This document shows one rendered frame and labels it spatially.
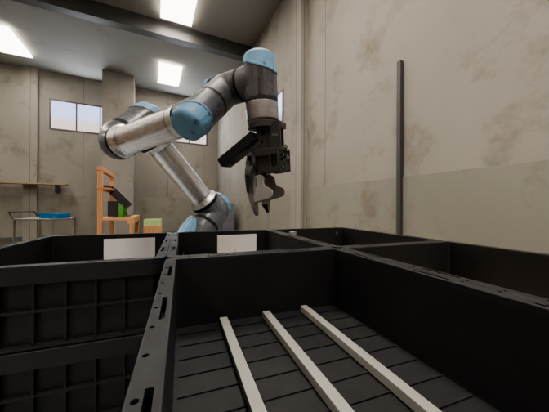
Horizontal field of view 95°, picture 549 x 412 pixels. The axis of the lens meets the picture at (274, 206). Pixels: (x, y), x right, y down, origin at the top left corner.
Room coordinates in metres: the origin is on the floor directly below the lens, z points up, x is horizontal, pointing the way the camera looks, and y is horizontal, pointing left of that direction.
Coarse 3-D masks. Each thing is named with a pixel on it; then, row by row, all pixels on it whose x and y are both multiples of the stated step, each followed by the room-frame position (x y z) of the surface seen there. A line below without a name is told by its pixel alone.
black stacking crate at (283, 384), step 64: (320, 256) 0.45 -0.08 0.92; (192, 320) 0.38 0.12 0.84; (256, 320) 0.40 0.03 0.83; (384, 320) 0.35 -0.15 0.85; (448, 320) 0.27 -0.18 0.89; (512, 320) 0.21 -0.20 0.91; (192, 384) 0.25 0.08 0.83; (256, 384) 0.25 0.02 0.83; (448, 384) 0.26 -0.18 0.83; (512, 384) 0.21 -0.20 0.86
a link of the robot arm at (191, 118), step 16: (192, 96) 0.53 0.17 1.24; (208, 96) 0.54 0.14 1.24; (160, 112) 0.57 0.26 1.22; (176, 112) 0.50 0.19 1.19; (192, 112) 0.50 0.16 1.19; (208, 112) 0.52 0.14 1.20; (224, 112) 0.58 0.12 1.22; (112, 128) 0.69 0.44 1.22; (128, 128) 0.64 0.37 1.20; (144, 128) 0.60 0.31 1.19; (160, 128) 0.58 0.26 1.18; (176, 128) 0.53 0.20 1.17; (192, 128) 0.51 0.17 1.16; (208, 128) 0.54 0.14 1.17; (112, 144) 0.69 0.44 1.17; (128, 144) 0.66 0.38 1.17; (144, 144) 0.64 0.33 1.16; (160, 144) 0.64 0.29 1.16
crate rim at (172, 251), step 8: (176, 232) 0.74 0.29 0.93; (184, 232) 0.75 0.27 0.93; (192, 232) 0.76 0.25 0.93; (200, 232) 0.77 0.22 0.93; (208, 232) 0.78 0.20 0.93; (216, 232) 0.78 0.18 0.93; (224, 232) 0.79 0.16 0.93; (232, 232) 0.80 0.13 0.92; (272, 232) 0.78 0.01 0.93; (176, 240) 0.57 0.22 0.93; (296, 240) 0.62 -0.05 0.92; (304, 240) 0.58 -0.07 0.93; (176, 248) 0.47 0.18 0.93; (304, 248) 0.47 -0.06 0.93; (312, 248) 0.47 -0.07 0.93; (320, 248) 0.47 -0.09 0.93; (168, 256) 0.39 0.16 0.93; (176, 256) 0.39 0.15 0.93; (184, 256) 0.39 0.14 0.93; (192, 256) 0.39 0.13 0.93
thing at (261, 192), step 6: (258, 180) 0.57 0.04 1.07; (264, 180) 0.57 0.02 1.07; (258, 186) 0.57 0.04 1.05; (264, 186) 0.57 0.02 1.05; (258, 192) 0.57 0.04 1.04; (264, 192) 0.57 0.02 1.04; (270, 192) 0.56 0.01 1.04; (252, 198) 0.57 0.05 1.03; (258, 198) 0.57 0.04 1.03; (264, 198) 0.57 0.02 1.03; (270, 198) 0.56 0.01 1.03; (252, 204) 0.58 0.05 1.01; (252, 210) 0.59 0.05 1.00
